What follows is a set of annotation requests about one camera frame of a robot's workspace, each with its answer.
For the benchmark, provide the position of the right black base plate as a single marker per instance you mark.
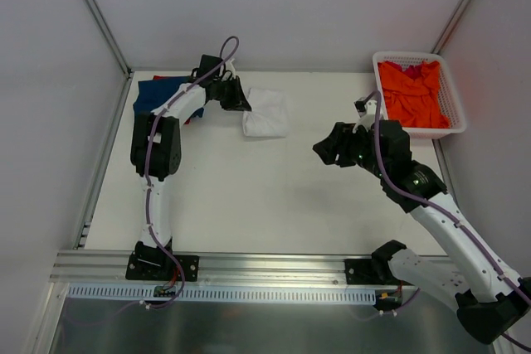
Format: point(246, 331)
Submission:
point(368, 271)

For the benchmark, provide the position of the folded red t shirt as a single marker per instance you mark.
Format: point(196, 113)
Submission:
point(169, 88)

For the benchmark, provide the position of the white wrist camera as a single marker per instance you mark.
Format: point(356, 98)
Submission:
point(230, 66)
point(369, 111)

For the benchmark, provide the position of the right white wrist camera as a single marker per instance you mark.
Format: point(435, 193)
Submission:
point(369, 111)

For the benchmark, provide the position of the white plastic basket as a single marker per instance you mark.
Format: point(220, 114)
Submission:
point(448, 97)

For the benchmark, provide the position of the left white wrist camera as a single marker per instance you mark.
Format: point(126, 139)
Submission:
point(230, 66)

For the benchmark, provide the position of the folded blue t shirt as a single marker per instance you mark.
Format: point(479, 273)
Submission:
point(148, 93)

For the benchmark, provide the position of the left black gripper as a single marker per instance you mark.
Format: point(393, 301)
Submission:
point(228, 93)

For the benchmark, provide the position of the orange t shirt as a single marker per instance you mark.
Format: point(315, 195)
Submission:
point(414, 103)

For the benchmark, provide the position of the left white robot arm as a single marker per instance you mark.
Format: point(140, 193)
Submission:
point(156, 154)

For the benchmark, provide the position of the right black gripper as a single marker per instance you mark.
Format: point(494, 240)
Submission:
point(343, 149)

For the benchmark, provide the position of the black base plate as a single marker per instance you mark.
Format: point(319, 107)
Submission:
point(186, 267)
point(368, 271)

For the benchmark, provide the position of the white t shirt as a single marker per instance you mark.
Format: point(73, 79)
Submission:
point(268, 117)

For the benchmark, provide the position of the aluminium mounting rail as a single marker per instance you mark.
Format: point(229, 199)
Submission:
point(215, 269)

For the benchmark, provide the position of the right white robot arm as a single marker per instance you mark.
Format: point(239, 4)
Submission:
point(487, 296)

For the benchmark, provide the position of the white slotted cable duct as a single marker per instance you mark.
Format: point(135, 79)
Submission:
point(223, 294)

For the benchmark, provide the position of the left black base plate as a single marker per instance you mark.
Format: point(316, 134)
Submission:
point(186, 267)

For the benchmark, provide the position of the magenta garment in basket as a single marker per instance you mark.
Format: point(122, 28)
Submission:
point(413, 72)

